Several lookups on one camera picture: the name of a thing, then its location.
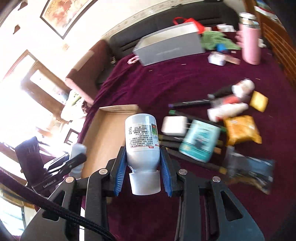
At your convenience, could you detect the wooden bed side rail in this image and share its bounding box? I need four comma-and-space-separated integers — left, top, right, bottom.
243, 1, 296, 88

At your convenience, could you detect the teal tissue pack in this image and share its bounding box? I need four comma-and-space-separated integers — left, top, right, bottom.
179, 120, 221, 163

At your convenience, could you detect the black braided cable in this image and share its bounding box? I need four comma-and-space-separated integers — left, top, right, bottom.
0, 167, 117, 241

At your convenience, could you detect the black headboard cushion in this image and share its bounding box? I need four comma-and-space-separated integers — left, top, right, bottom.
109, 1, 239, 61

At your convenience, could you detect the green cloth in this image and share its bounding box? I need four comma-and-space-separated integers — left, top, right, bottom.
201, 31, 241, 50

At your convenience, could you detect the dark snack packet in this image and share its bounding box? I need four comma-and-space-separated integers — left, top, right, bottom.
224, 146, 275, 195

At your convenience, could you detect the yellow snack packet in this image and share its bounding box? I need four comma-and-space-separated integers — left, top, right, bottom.
224, 115, 262, 146

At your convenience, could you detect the white power adapter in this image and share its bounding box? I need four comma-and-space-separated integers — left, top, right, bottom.
161, 116, 188, 137

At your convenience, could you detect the black marker green cap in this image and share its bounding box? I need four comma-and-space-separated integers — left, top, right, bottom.
169, 109, 226, 132

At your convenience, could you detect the black marker purple cap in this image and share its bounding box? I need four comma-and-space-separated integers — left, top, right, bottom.
168, 99, 211, 108

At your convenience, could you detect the blue tape roll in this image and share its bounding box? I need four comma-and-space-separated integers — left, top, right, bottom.
216, 43, 227, 52

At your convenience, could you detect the white jar with red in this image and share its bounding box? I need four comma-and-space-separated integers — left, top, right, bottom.
231, 79, 255, 98

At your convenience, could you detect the grey shoe box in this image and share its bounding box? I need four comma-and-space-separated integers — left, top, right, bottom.
132, 22, 205, 66

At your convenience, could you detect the maroon bedspread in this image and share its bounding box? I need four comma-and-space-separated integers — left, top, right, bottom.
77, 32, 296, 241

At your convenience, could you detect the maroon pillow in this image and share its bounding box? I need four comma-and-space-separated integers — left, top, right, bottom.
64, 40, 111, 105

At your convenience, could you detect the cardboard tray box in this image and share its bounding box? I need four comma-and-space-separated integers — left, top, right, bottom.
81, 104, 142, 178

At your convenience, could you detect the pink thermos bottle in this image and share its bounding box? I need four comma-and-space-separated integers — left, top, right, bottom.
239, 12, 261, 65

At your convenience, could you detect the white red spray bottle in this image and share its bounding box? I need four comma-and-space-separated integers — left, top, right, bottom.
207, 103, 249, 123

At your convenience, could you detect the small white box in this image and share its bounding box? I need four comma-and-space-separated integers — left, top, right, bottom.
208, 52, 226, 66

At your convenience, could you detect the white plastic bottle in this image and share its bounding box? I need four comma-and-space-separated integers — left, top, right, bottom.
125, 113, 161, 196

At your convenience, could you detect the framed wall painting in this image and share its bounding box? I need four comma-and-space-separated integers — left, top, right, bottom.
40, 0, 96, 39

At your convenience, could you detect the yellow tape roll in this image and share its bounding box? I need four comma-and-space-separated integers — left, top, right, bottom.
249, 91, 268, 113

